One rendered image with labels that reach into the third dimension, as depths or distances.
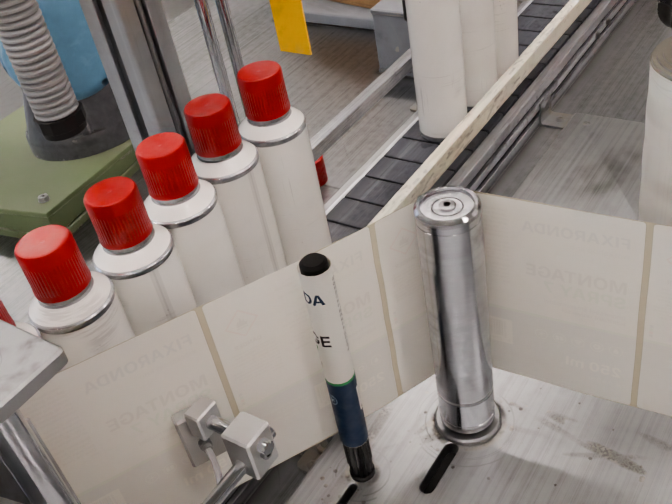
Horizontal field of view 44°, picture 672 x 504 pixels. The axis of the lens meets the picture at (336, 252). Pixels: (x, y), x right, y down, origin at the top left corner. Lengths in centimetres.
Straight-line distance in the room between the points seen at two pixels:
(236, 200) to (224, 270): 5
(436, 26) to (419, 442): 40
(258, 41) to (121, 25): 64
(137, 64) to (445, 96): 31
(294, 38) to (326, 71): 51
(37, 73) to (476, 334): 33
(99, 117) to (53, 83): 44
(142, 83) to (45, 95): 12
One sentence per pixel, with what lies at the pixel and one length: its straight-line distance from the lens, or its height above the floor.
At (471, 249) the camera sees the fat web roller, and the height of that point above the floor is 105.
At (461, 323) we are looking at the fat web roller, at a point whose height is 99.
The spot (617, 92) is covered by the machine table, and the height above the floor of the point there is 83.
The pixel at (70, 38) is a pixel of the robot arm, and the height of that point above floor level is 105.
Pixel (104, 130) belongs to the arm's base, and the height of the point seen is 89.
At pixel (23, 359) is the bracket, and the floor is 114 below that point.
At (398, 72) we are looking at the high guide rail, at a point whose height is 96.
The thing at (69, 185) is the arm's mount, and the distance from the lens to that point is 98.
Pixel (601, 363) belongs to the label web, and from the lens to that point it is 53.
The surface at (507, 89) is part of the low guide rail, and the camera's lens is 90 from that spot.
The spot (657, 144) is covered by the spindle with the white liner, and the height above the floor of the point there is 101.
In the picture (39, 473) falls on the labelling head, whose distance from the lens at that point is 37.
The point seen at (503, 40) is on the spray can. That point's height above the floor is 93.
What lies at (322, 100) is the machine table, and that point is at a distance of 109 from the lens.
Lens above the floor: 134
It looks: 38 degrees down
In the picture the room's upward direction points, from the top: 12 degrees counter-clockwise
